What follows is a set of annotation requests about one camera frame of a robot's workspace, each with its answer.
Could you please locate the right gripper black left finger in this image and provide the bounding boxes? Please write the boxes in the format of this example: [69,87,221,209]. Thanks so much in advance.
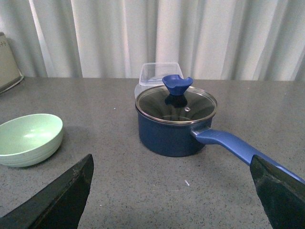
[0,154,94,229]

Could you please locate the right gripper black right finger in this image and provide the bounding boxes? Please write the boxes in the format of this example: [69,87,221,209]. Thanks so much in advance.
[250,155,305,229]

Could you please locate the light green bowl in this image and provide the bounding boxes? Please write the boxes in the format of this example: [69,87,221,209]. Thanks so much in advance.
[0,114,63,167]

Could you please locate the blue saucepan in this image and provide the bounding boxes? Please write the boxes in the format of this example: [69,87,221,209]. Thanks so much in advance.
[136,109,305,183]

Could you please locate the cream toaster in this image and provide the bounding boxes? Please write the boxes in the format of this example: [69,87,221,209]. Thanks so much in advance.
[0,32,24,93]

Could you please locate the glass lid blue knob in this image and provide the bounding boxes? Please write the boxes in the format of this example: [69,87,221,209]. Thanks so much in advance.
[135,74,217,125]

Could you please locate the clear plastic container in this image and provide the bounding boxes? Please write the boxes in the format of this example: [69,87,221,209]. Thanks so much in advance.
[134,62,184,98]

